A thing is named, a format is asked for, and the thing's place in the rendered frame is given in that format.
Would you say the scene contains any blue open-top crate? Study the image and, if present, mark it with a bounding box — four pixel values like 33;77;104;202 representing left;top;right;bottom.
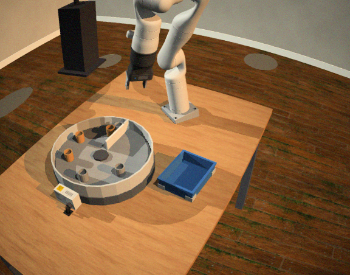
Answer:
157;150;216;202

